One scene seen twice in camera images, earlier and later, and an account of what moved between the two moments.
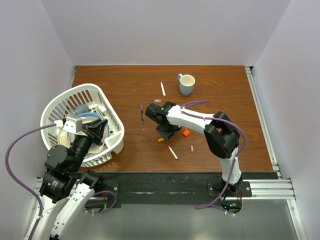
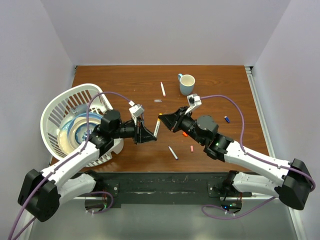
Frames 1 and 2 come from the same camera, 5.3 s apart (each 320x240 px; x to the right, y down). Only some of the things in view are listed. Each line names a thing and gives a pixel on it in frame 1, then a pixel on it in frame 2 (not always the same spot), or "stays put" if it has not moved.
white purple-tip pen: [173, 153] stays put
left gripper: [93, 126] to [140, 133]
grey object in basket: [80, 108] stays put
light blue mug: [186, 84] stays put
